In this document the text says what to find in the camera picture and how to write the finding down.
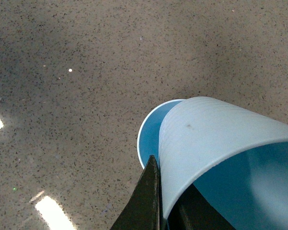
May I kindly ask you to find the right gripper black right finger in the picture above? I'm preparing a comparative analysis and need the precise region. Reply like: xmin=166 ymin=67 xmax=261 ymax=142
xmin=168 ymin=184 xmax=234 ymax=230

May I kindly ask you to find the light blue plastic cup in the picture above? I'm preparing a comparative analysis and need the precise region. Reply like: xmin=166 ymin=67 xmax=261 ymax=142
xmin=159 ymin=97 xmax=288 ymax=230

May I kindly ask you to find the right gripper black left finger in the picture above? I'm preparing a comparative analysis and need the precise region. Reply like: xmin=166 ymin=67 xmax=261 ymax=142
xmin=111 ymin=155 xmax=160 ymax=230

